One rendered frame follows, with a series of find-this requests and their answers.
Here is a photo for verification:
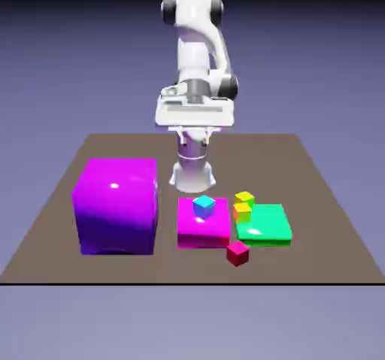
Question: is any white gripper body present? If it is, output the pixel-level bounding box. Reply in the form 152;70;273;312
154;94;235;133

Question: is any small cyan cube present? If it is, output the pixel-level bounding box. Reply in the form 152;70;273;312
192;195;217;220

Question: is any small yellow cube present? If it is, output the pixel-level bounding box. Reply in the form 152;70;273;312
234;190;256;210

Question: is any small orange cube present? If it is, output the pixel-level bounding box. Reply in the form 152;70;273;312
232;202;253;224

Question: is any small red cube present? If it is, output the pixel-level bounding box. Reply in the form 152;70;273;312
226;240;250;268

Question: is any large magenta box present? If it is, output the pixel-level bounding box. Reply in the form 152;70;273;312
176;196;232;250

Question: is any large purple box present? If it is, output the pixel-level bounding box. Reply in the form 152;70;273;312
71;157;159;256

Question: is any large green box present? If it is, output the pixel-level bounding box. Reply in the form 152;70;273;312
234;203;293;248

